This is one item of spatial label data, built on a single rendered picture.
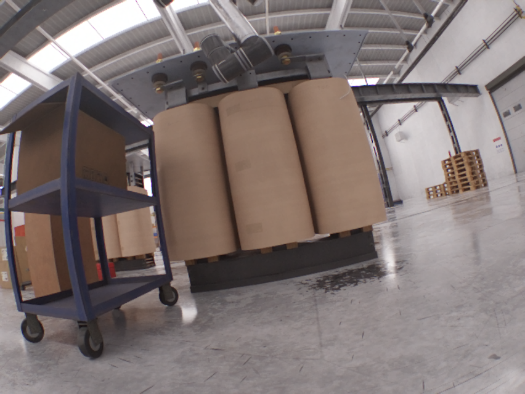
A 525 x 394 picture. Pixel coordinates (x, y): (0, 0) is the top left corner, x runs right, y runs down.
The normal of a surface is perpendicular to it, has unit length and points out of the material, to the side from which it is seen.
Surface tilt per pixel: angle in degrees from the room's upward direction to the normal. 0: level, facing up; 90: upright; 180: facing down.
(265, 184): 90
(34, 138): 90
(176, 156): 90
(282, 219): 90
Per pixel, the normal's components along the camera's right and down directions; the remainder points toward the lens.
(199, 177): 0.19, -0.15
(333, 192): -0.46, -0.02
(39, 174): -0.05, -0.11
